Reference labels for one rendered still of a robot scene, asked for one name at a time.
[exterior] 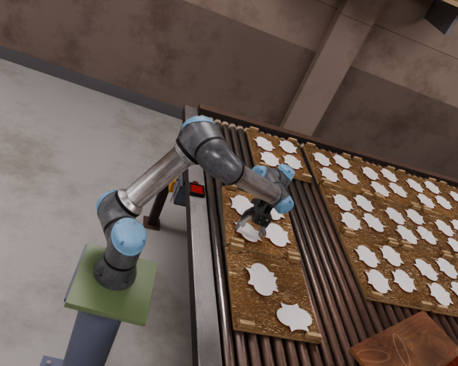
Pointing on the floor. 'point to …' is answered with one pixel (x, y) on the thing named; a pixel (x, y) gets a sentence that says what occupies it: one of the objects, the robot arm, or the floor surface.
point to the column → (86, 338)
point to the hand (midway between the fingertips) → (247, 232)
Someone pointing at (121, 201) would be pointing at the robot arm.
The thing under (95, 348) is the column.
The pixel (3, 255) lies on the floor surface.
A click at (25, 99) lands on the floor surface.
